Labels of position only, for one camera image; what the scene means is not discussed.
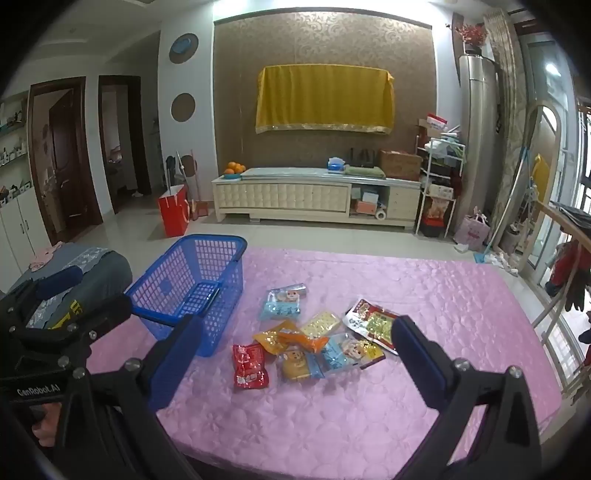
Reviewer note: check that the white wall cabinet with shelves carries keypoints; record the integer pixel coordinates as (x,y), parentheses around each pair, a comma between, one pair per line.
(18,217)

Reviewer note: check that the arched standing mirror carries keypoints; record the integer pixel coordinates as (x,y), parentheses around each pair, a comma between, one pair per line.
(549,152)

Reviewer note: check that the red paper bag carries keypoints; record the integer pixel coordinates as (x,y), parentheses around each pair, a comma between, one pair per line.
(174,212)

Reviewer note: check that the white storage rack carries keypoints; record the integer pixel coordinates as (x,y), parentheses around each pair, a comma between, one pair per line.
(441,166)

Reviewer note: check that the pink gift bag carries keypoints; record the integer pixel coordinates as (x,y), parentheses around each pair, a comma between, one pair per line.
(471,233)

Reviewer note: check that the wooden drying rack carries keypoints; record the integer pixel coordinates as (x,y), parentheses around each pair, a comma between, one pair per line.
(556,217)

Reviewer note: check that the white paper roll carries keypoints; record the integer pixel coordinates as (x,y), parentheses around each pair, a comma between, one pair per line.
(381,214)

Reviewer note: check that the orange snack packet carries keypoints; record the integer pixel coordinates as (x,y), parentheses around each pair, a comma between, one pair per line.
(268,339)
(304,342)

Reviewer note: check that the grey lace-trimmed sofa cover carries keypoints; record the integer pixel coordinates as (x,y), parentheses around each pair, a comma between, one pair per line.
(106,272)

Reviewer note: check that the pale yellow cracker packet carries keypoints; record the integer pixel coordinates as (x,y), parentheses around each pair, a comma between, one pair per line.
(321,324)

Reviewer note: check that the pink quilted tablecloth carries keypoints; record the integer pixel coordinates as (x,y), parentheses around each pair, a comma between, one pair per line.
(323,415)

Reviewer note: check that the blue tissue box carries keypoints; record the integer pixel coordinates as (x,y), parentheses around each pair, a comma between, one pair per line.
(337,165)

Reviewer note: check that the vase of red flowers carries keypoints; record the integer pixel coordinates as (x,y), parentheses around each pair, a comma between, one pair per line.
(472,37)

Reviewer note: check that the heap of oranges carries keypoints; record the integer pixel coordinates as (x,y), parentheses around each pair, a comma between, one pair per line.
(235,167)

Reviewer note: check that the black router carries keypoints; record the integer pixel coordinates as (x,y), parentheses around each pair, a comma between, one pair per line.
(361,159)

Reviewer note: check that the blue fruit plate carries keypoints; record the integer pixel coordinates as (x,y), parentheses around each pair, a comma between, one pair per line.
(231,176)

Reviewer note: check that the light blue cartoon snack packet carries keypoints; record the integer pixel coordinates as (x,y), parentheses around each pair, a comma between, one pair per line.
(279,304)
(344,353)

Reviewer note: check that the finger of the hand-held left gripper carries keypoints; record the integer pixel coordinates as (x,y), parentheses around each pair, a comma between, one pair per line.
(99,314)
(60,282)

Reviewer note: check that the cream media cabinet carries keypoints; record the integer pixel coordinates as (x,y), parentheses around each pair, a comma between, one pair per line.
(277,198)

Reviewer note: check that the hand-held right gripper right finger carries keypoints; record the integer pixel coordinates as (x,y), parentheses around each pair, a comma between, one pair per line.
(418,362)

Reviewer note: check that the folded green cloth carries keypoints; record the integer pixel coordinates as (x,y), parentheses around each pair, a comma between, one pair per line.
(364,171)

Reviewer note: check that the yellow cloth cover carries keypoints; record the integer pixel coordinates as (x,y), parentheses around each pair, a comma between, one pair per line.
(323,97)

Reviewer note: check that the yellow and blue snack packet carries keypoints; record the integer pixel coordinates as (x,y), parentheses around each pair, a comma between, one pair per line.
(295,364)

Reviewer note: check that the orange box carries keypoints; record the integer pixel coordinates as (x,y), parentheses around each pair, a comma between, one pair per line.
(365,207)

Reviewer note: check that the person's left hand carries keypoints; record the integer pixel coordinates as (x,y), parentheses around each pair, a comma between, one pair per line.
(46,422)

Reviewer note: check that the light grey cabinet mat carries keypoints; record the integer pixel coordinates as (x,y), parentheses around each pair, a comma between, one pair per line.
(286,173)

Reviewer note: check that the cardboard box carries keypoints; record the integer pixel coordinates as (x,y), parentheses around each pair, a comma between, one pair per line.
(400,165)

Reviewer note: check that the standing air conditioner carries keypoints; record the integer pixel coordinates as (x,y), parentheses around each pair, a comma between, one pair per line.
(478,138)

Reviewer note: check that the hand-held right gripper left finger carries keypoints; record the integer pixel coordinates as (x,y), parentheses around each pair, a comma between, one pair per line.
(178,357)

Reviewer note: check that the blue plastic basket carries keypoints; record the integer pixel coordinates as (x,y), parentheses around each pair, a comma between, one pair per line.
(221,277)

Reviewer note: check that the dark wooden door frame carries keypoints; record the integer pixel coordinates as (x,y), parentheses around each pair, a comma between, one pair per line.
(90,184)
(141,138)

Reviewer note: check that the dustpan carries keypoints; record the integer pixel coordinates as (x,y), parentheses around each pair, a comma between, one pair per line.
(199,212)

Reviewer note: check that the pink cloth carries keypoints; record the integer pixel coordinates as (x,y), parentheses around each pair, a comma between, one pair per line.
(46,258)

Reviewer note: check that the patterned beige curtain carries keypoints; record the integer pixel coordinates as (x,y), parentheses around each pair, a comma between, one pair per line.
(508,115)

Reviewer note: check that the round brown wall disc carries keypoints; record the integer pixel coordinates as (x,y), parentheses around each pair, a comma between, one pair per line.
(194,46)
(183,107)

